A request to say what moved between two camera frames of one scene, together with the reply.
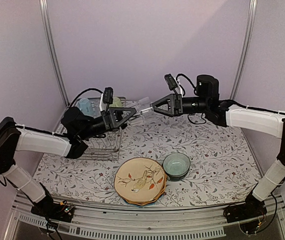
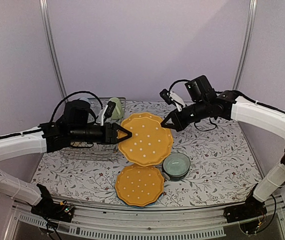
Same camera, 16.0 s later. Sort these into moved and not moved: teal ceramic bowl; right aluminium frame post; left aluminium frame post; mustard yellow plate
Moved: mustard yellow plate
Not moved: right aluminium frame post; teal ceramic bowl; left aluminium frame post
